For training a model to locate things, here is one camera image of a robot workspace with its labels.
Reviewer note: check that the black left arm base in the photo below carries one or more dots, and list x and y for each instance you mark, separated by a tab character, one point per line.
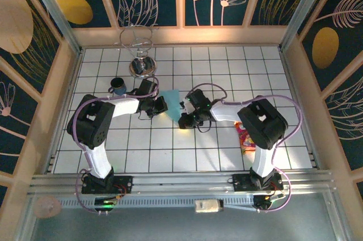
124	184

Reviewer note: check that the colourful snack packet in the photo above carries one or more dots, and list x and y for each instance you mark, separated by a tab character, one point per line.
246	139

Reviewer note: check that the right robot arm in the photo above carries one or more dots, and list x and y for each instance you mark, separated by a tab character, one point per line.
261	122

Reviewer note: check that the white adapter block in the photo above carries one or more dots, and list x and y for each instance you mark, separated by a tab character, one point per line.
208	205

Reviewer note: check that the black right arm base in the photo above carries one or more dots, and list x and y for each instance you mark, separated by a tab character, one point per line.
241	182

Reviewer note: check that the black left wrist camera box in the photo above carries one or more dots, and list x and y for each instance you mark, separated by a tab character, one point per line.
147	88

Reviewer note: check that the aluminium side rail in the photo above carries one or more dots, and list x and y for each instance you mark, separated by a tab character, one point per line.
64	105
303	110

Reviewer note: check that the aluminium frame post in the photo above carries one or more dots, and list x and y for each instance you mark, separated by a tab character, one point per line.
303	3
56	17

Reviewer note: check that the aluminium mounting rail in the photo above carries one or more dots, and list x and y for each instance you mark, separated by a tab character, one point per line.
181	184

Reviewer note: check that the round beige disc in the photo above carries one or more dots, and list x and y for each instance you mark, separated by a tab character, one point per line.
46	207

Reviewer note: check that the light blue cloth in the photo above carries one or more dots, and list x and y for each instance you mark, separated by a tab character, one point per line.
173	105

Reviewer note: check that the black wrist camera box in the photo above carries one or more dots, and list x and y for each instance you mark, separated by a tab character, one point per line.
147	88
198	99

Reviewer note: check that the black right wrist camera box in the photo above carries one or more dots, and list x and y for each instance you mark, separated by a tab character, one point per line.
198	99

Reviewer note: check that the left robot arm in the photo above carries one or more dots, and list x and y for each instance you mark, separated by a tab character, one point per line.
90	122

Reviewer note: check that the dark blue ceramic mug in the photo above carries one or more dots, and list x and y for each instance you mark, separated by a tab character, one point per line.
117	85

